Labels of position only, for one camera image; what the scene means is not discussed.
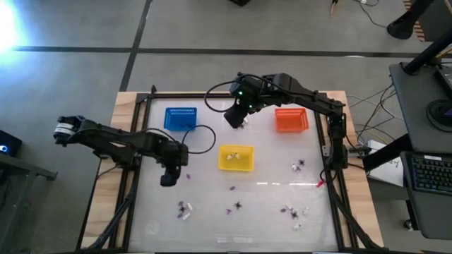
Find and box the yellow plastic basket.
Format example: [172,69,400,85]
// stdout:
[218,144,255,173]

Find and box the blue plastic basket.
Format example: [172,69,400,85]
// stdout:
[163,107,198,132]

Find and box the orange plastic basket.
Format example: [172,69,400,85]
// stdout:
[274,107,310,134]

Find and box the small white box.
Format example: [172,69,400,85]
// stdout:
[364,139,382,157]

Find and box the grey metal stand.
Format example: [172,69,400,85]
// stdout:
[0,153,59,253]

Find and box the black diagonal beam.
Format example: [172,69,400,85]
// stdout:
[362,133,412,173]

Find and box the white paper sheet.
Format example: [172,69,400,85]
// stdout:
[366,157,405,188]

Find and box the black device with blue light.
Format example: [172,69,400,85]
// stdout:
[0,129,23,158]

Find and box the grey desk panel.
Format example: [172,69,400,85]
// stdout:
[388,61,452,154]

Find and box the black chair base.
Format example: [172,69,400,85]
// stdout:
[386,0,437,40]

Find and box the black monitor pole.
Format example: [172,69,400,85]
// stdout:
[402,27,452,76]

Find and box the black backlit keyboard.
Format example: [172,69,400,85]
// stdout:
[410,156,452,196]

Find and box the round black stand base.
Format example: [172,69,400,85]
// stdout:
[425,99,452,128]

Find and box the grey keyboard desk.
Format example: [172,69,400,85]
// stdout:
[400,150,452,241]

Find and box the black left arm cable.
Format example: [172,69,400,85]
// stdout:
[136,123,218,155]

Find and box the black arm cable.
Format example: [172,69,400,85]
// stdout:
[203,72,245,114]
[136,123,218,155]

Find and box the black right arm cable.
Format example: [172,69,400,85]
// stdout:
[203,72,245,114]

